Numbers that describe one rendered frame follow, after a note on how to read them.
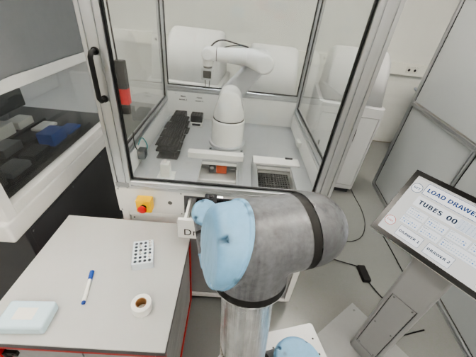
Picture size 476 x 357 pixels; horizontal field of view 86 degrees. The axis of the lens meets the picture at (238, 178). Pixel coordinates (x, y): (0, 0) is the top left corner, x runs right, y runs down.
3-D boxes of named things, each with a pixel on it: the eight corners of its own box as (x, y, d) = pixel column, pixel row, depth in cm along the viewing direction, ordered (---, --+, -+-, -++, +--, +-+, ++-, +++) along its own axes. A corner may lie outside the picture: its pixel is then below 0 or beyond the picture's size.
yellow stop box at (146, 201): (151, 214, 123) (149, 202, 119) (136, 212, 123) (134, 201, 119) (154, 207, 128) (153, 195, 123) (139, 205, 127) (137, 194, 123)
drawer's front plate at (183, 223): (241, 242, 117) (244, 224, 111) (178, 237, 116) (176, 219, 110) (241, 239, 119) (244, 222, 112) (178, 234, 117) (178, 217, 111)
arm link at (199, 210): (193, 229, 69) (188, 199, 72) (195, 234, 80) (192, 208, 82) (221, 224, 70) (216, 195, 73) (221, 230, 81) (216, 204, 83)
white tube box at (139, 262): (153, 268, 109) (152, 262, 107) (132, 270, 107) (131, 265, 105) (154, 244, 118) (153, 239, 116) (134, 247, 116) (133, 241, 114)
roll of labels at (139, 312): (156, 308, 95) (155, 302, 93) (139, 322, 91) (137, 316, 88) (145, 295, 99) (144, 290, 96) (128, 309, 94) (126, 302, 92)
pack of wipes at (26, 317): (60, 307, 92) (56, 299, 90) (44, 335, 85) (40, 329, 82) (15, 306, 91) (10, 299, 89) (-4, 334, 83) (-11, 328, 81)
